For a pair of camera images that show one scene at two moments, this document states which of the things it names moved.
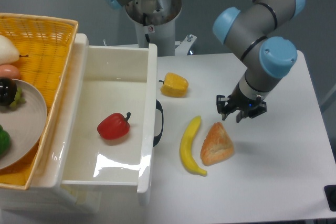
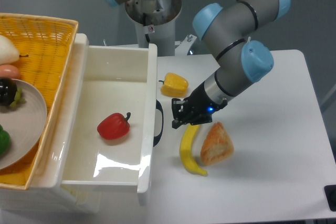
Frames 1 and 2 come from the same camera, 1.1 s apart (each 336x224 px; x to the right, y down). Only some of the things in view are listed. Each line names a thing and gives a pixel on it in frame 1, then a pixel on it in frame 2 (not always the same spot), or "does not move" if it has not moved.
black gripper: (249, 107) to (198, 109)
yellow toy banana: (187, 154) does not move
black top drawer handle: (156, 138) does not move
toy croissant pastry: (218, 147) does not move
